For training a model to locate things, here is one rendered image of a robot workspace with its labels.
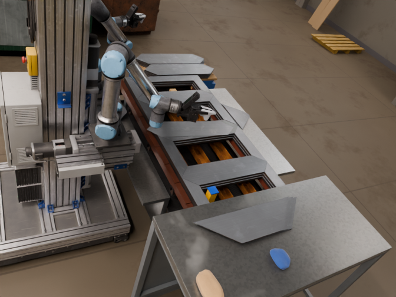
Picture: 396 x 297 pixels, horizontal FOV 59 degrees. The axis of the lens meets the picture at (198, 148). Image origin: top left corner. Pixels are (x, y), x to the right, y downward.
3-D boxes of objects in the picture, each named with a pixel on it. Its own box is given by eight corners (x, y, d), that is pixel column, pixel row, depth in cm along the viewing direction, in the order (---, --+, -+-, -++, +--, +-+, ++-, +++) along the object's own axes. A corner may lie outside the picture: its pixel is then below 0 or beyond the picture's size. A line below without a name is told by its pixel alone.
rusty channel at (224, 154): (178, 89, 351) (179, 85, 348) (271, 220, 251) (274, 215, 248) (171, 89, 347) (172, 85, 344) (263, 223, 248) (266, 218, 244)
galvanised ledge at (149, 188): (114, 93, 323) (115, 90, 321) (169, 200, 245) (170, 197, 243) (92, 93, 313) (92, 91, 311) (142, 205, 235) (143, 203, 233)
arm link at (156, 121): (163, 119, 207) (167, 104, 200) (161, 131, 198) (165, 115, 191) (149, 116, 205) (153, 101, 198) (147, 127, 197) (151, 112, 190)
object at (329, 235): (323, 179, 247) (326, 175, 245) (388, 251, 211) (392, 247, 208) (151, 220, 184) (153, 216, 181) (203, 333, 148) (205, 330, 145)
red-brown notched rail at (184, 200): (121, 84, 315) (122, 79, 311) (201, 230, 217) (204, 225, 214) (117, 85, 313) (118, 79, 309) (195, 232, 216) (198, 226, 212)
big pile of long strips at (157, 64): (200, 58, 388) (201, 53, 384) (217, 78, 364) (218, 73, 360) (131, 58, 349) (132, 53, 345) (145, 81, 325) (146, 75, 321)
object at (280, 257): (265, 252, 182) (267, 248, 180) (280, 247, 187) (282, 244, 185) (279, 272, 175) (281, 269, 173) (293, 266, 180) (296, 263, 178)
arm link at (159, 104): (149, 103, 195) (152, 91, 190) (168, 108, 197) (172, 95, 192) (148, 111, 189) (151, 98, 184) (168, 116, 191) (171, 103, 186)
